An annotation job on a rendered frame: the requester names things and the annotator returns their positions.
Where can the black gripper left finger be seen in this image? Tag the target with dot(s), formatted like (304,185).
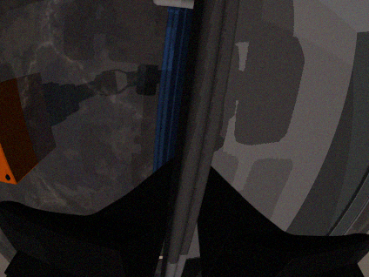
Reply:
(122,240)

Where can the blue plastic tray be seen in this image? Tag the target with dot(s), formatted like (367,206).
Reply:
(171,84)

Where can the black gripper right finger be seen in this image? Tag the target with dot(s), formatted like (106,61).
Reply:
(236,240)

